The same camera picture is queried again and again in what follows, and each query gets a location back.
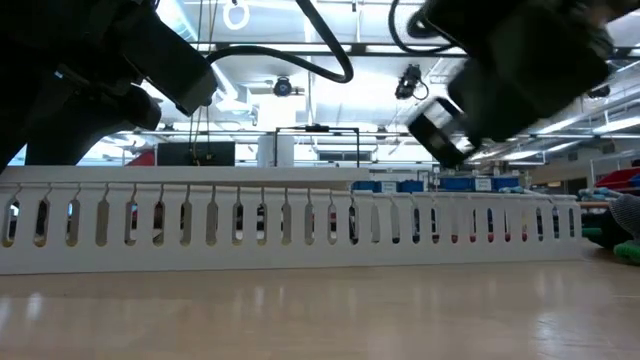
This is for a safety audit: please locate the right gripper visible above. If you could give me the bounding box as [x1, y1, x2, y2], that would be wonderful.
[447, 4, 615, 146]

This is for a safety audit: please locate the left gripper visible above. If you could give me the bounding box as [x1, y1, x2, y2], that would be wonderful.
[24, 69, 164, 169]

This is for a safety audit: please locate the white slotted cable duct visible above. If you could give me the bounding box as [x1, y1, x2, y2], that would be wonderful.
[0, 182, 584, 276]

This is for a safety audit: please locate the rack of red bins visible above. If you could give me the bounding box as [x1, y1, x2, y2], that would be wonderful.
[127, 149, 158, 168]

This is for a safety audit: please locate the black square panel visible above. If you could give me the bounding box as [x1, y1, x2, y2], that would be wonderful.
[155, 141, 236, 168]

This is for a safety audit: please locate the pale blue foam roll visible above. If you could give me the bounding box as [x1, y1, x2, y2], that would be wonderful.
[498, 185, 549, 198]
[578, 186, 624, 202]

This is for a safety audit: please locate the long shelf of blue bins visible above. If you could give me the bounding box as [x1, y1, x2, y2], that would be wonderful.
[432, 172, 524, 195]

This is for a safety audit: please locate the red storage bin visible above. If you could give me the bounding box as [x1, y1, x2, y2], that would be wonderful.
[594, 167, 640, 190]

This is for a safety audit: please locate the long overhead light bar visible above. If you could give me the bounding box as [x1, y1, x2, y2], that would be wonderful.
[189, 42, 640, 57]

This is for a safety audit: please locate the white square building column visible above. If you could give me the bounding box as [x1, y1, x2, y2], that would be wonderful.
[255, 134, 296, 169]

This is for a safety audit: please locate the metal shelf with blue bins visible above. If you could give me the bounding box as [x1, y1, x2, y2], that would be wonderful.
[349, 167, 432, 196]

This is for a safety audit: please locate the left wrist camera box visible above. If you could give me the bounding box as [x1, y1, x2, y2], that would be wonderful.
[122, 2, 220, 117]

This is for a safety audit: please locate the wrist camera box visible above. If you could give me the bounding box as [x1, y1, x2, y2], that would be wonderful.
[122, 2, 220, 117]
[405, 96, 479, 170]

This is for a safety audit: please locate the yellow hanging cord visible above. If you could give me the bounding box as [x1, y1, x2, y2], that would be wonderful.
[189, 107, 210, 167]

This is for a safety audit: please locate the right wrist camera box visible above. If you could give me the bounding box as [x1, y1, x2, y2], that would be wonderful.
[405, 96, 479, 170]

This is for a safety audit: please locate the black camera with cable loops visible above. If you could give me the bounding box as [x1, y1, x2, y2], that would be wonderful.
[393, 62, 430, 102]

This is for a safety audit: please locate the black looped camera cable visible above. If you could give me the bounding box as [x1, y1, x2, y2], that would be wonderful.
[205, 0, 355, 85]
[387, 0, 469, 56]

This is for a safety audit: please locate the white cable ring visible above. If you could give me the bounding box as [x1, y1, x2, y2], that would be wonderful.
[223, 0, 250, 30]

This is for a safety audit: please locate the black background rig frame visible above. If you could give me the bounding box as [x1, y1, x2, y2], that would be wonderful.
[272, 124, 362, 169]

